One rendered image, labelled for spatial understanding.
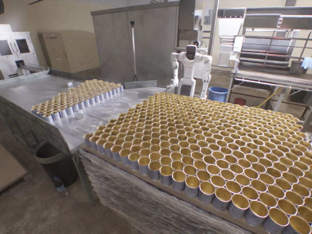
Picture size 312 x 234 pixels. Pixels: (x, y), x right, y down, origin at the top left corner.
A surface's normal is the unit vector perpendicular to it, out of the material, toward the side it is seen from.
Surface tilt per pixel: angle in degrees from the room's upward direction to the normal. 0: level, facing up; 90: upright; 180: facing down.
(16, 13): 90
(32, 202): 0
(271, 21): 90
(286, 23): 90
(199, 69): 90
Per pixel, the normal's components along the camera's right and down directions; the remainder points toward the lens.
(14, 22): 0.86, 0.26
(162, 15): -0.51, 0.43
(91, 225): 0.00, -0.87
